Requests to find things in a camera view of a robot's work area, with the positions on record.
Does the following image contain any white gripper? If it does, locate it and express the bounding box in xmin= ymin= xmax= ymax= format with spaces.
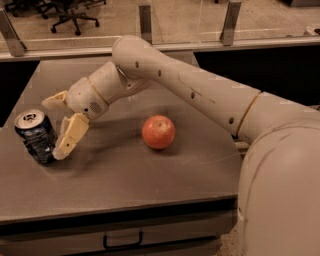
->
xmin=42 ymin=77 xmax=109 ymax=160

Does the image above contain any blue pepsi can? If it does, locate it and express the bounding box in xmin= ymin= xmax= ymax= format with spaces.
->
xmin=14 ymin=109 xmax=57 ymax=165

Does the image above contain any metal glass bracket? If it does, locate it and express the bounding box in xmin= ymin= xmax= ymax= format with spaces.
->
xmin=220 ymin=0 xmax=242 ymax=46
xmin=139 ymin=5 xmax=152 ymax=43

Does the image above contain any black office chair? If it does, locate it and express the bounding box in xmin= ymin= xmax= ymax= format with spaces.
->
xmin=3 ymin=0 xmax=106 ymax=36

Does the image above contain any middle metal glass bracket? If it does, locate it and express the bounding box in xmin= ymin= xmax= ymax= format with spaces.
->
xmin=139 ymin=5 xmax=152 ymax=43

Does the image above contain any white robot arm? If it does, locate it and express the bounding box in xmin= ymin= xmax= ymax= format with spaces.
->
xmin=42 ymin=36 xmax=320 ymax=256

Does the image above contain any grey cabinet drawer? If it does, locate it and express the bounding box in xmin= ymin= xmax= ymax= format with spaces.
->
xmin=0 ymin=210 xmax=237 ymax=256

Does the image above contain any right metal glass bracket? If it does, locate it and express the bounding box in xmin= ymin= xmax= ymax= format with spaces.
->
xmin=220 ymin=0 xmax=242 ymax=46

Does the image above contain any red apple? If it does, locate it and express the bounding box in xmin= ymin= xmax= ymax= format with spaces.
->
xmin=142 ymin=115 xmax=176 ymax=149

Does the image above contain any black drawer handle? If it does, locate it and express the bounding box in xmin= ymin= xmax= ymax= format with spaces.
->
xmin=102 ymin=230 xmax=143 ymax=251

